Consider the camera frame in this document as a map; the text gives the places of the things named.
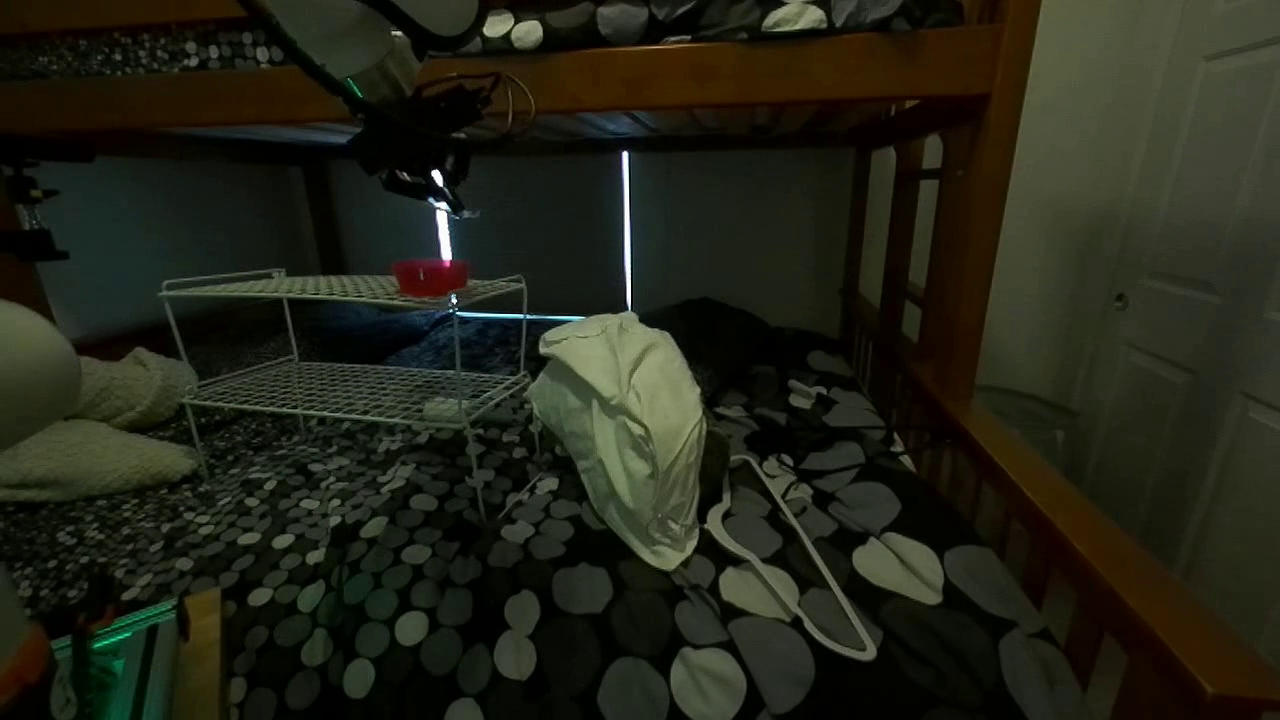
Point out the white panel door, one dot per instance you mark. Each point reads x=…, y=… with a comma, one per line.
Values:
x=1201, y=293

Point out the orange grey rounded object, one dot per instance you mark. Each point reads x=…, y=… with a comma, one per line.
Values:
x=16, y=655

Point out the dotted upper bunk bedding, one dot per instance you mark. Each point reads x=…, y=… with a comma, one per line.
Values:
x=693, y=19

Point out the cream pillow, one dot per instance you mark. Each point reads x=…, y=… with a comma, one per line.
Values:
x=95, y=462

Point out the black cloth heap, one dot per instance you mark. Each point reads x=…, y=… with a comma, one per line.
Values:
x=746, y=343

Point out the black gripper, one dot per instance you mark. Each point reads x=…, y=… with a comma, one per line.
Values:
x=406, y=135

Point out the white plastic clothes hanger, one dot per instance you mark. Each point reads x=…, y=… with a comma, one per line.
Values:
x=800, y=552

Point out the wooden bunk bed frame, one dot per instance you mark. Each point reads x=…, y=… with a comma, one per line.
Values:
x=746, y=72

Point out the orange plastic bowl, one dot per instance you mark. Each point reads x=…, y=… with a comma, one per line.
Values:
x=429, y=276

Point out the black grey dotted duvet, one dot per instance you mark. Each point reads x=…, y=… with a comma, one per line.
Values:
x=443, y=586

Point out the white crumpled cloth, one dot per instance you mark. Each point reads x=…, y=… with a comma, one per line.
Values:
x=627, y=412

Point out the clear plastic bin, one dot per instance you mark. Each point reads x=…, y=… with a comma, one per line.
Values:
x=1032, y=426

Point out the green lit box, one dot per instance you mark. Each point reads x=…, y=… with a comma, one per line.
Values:
x=113, y=665

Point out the wooden block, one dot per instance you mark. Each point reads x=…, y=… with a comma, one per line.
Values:
x=202, y=663

